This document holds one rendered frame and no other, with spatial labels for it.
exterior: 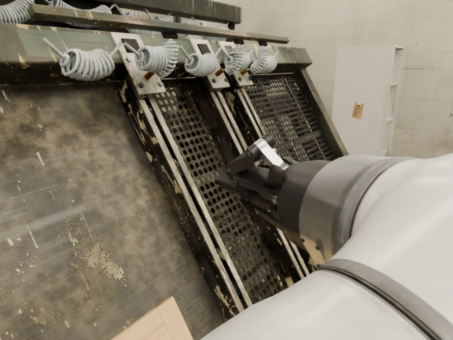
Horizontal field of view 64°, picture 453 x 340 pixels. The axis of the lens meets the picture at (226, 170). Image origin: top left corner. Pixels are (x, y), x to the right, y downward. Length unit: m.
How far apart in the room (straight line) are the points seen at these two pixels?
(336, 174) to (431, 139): 5.43
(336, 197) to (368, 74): 4.05
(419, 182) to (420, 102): 5.43
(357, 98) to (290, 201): 4.03
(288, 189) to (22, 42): 0.77
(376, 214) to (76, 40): 0.92
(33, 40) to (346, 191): 0.84
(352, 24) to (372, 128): 1.97
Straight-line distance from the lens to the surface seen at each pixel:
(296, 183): 0.28
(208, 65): 1.13
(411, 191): 0.18
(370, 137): 4.31
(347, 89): 4.31
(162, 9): 1.88
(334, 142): 2.09
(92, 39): 1.05
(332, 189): 0.23
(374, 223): 0.17
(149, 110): 1.07
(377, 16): 5.71
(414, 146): 5.69
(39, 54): 0.95
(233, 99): 1.45
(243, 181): 0.39
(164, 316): 0.95
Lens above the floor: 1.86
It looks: 16 degrees down
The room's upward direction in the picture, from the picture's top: straight up
